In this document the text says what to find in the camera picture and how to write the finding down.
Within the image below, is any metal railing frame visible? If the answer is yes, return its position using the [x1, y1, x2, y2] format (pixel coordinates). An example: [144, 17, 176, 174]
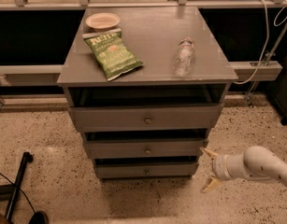
[0, 0, 287, 114]

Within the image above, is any dark cabinet at right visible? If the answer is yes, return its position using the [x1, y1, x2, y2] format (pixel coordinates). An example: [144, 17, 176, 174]
[268, 55, 287, 125]

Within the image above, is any thin black cable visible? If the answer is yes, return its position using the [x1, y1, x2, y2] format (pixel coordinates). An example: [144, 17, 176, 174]
[0, 167, 36, 214]

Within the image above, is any beige paper bowl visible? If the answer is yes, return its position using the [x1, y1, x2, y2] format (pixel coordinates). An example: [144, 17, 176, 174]
[85, 13, 121, 31]

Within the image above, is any black round foot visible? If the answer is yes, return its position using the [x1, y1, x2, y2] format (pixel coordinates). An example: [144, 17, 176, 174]
[28, 211, 49, 224]

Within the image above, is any grey top drawer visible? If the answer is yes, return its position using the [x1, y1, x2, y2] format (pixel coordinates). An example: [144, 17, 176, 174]
[69, 105, 222, 133]

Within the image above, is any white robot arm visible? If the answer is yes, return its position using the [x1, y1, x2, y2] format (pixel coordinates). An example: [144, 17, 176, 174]
[201, 146, 287, 193]

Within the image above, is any black stand leg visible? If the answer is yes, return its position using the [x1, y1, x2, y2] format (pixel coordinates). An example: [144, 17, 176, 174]
[0, 152, 33, 221]

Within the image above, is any grey middle drawer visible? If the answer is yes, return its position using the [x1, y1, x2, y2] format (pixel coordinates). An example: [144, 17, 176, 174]
[84, 138, 208, 159]

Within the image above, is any grey wooden drawer cabinet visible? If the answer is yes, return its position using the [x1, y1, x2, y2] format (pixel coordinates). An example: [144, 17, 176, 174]
[58, 7, 237, 168]

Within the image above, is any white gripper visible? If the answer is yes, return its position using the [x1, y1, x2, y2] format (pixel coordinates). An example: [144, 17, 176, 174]
[201, 147, 232, 193]

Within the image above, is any clear plastic water bottle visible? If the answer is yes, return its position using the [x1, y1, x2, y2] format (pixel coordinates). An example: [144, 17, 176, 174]
[173, 37, 195, 77]

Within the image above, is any green chip bag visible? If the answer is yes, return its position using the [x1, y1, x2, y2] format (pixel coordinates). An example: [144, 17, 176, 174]
[82, 28, 143, 81]

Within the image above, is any grey drawer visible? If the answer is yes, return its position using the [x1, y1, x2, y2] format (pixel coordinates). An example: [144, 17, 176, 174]
[84, 138, 208, 159]
[69, 105, 222, 133]
[94, 162, 198, 179]

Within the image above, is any white cable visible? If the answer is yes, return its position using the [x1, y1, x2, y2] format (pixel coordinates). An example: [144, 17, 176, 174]
[233, 0, 287, 86]

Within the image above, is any grey bottom drawer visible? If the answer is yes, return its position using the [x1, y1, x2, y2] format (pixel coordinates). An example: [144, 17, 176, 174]
[94, 162, 198, 179]

